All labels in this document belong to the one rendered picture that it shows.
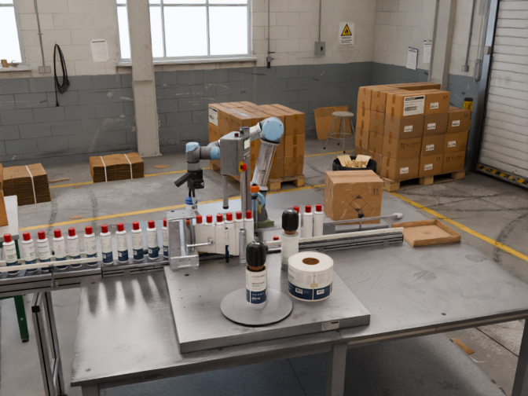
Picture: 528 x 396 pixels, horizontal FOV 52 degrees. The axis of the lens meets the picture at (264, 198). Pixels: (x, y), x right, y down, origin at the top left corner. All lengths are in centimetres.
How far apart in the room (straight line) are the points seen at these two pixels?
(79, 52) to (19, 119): 120
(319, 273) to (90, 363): 98
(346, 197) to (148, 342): 154
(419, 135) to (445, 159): 56
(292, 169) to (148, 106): 256
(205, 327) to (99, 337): 44
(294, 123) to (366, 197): 330
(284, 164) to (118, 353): 460
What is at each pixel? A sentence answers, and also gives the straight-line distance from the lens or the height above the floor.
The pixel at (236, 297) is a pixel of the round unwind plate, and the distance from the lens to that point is 243.
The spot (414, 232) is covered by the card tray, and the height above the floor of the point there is 83.
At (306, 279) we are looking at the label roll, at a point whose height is 99.
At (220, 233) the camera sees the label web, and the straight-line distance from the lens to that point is 272.
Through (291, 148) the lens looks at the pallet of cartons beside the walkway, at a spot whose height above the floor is 49.
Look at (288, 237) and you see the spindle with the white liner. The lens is 260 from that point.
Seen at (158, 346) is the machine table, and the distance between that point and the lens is 227.
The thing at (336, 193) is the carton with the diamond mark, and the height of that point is 105.
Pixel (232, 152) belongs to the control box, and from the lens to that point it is 273.
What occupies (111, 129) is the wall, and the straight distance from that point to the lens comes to 814.
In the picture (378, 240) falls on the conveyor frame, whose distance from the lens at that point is 312.
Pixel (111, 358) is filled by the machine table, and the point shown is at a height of 83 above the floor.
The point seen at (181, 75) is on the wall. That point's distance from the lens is 824.
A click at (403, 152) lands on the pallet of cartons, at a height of 48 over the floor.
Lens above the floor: 210
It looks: 20 degrees down
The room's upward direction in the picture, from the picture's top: straight up
